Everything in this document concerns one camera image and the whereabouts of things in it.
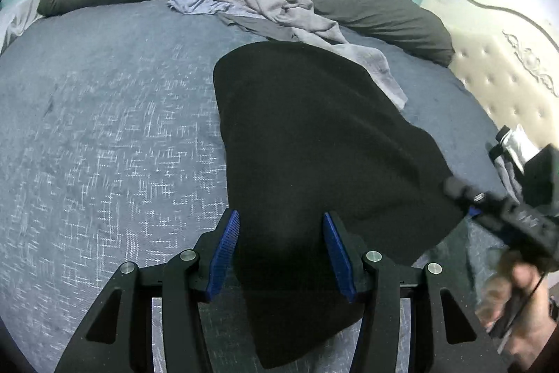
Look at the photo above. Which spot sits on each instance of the black garment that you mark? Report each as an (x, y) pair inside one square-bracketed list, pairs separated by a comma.
[(307, 132)]

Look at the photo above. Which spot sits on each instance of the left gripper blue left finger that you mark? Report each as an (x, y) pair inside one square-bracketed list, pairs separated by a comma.
[(116, 332)]

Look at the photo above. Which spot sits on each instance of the lavender blue cloth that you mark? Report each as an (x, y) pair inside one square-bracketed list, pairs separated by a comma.
[(210, 7)]

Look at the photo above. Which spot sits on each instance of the white sheet at bedside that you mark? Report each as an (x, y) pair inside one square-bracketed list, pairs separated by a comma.
[(15, 20)]

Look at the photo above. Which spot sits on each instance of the stack of folded clothes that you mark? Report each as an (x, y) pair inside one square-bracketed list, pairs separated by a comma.
[(513, 150)]

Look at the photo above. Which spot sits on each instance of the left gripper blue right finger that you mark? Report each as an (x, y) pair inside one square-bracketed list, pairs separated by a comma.
[(445, 334)]

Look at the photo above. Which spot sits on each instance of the person's right hand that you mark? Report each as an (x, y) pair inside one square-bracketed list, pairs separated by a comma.
[(534, 326)]

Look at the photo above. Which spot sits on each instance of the cream tufted headboard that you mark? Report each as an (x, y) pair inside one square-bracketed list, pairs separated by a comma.
[(507, 58)]

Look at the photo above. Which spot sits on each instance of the blue patterned bed cover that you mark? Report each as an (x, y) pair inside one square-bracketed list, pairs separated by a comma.
[(111, 151)]

